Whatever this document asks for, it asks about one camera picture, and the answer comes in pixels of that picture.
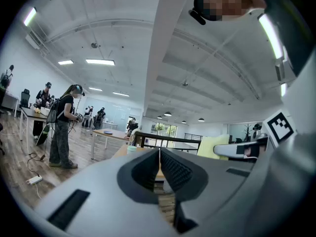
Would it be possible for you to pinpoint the black floor cable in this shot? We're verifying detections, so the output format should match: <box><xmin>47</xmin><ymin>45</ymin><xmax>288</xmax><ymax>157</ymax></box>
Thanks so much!
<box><xmin>26</xmin><ymin>152</ymin><xmax>47</xmax><ymax>175</ymax></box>

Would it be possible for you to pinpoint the black and green bag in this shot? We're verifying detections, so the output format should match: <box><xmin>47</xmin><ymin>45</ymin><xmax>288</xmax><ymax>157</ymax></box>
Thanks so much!
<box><xmin>36</xmin><ymin>123</ymin><xmax>51</xmax><ymax>147</ymax></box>

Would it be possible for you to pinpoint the white wall air conditioner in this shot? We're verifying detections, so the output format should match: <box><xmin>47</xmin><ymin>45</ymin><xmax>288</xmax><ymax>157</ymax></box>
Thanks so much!
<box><xmin>25</xmin><ymin>35</ymin><xmax>40</xmax><ymax>50</ymax></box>

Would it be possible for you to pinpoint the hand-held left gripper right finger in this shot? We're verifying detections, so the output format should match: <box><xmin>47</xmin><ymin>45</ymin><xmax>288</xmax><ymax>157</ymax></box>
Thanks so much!
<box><xmin>160</xmin><ymin>148</ymin><xmax>256</xmax><ymax>237</ymax></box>

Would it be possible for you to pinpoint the black office chair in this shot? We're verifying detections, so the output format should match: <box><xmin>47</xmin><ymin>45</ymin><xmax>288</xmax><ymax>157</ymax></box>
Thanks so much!
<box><xmin>20</xmin><ymin>89</ymin><xmax>32</xmax><ymax>110</ymax></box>
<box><xmin>92</xmin><ymin>116</ymin><xmax>103</xmax><ymax>130</ymax></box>

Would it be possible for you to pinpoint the wooden table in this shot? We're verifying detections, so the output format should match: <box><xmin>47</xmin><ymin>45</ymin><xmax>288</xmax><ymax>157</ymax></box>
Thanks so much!
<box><xmin>91</xmin><ymin>128</ymin><xmax>131</xmax><ymax>160</ymax></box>

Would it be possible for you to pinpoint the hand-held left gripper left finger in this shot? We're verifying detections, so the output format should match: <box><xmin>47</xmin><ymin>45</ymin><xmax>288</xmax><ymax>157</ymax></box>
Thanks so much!
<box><xmin>36</xmin><ymin>148</ymin><xmax>177</xmax><ymax>237</ymax></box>

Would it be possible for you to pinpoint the person's black outfit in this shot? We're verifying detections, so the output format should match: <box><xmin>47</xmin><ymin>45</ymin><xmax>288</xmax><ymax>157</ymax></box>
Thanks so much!
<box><xmin>254</xmin><ymin>0</ymin><xmax>313</xmax><ymax>78</ymax></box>

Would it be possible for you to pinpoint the white table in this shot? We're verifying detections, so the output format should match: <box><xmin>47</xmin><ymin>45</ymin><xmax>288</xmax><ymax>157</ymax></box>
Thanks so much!
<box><xmin>102</xmin><ymin>121</ymin><xmax>119</xmax><ymax>130</ymax></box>

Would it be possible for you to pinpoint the white power strip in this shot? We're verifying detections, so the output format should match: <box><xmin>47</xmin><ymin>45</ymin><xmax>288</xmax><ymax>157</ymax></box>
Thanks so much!
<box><xmin>26</xmin><ymin>174</ymin><xmax>43</xmax><ymax>186</ymax></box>

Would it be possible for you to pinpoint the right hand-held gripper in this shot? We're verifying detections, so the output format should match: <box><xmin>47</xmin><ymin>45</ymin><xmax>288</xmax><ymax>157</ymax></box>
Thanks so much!
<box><xmin>213</xmin><ymin>55</ymin><xmax>316</xmax><ymax>237</ymax></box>

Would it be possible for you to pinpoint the dark grey table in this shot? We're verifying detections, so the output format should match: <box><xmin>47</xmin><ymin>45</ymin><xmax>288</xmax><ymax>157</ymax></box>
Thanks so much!
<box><xmin>19</xmin><ymin>107</ymin><xmax>50</xmax><ymax>148</ymax></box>

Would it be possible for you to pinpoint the dark coat stand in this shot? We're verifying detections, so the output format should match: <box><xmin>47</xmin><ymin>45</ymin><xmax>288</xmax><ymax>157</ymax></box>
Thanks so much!
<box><xmin>243</xmin><ymin>123</ymin><xmax>252</xmax><ymax>142</ymax></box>

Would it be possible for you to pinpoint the person's head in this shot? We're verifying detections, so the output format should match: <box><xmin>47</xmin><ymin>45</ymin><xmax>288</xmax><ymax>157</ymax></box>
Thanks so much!
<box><xmin>194</xmin><ymin>0</ymin><xmax>267</xmax><ymax>22</ymax></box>

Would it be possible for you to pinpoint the black head camera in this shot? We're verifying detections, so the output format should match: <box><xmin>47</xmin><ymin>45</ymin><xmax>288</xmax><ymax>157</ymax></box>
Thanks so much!
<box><xmin>189</xmin><ymin>8</ymin><xmax>207</xmax><ymax>26</ymax></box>

